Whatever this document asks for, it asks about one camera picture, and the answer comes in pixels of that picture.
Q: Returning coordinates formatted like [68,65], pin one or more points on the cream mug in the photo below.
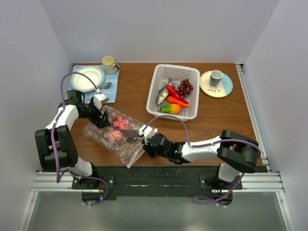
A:
[109,64]

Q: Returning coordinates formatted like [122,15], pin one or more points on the fake red chili pepper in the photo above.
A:
[175,94]

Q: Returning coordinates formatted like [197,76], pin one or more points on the white bowl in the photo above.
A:
[88,79]

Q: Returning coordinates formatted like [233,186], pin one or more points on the fake peach pink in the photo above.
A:
[115,136]

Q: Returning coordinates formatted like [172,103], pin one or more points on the fake red bell pepper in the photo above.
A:
[120,123]

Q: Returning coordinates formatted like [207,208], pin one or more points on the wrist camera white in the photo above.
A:
[146,132]
[100,99]

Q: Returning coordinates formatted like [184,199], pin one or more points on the blue checkered cloth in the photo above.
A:
[110,92]

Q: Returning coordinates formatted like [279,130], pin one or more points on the fake fish grey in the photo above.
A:
[163,93]

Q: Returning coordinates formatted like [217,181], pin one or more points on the fake mango green orange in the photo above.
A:
[170,108]

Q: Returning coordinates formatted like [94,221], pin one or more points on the small grey cup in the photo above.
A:
[215,77]

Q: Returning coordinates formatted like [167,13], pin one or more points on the pastel plate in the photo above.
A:
[217,88]

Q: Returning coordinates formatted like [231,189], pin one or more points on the fake dark purple fruit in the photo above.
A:
[131,135]

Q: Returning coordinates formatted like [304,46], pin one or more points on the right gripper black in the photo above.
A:
[147,148]

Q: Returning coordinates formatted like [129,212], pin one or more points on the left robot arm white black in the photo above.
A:
[55,145]

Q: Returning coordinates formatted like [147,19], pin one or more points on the fake purple grapes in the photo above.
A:
[185,88]

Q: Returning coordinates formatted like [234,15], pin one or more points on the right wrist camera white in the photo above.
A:
[146,132]

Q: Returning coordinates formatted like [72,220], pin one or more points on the metal spoon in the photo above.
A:
[105,86]

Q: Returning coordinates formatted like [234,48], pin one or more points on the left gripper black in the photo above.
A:
[100,122]

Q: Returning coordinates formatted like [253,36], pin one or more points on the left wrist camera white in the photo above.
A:
[100,99]

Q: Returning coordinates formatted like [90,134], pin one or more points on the fake carrot orange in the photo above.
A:
[173,100]

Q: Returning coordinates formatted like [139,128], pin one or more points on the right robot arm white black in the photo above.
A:
[238,153]

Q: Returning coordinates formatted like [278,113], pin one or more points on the aluminium frame rail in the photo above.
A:
[259,206]

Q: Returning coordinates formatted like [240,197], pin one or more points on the white plastic basket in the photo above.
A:
[162,74]

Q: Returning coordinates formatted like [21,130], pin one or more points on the clear zip top bag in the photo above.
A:
[126,152]

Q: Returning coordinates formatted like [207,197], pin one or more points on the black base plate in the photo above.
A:
[158,181]

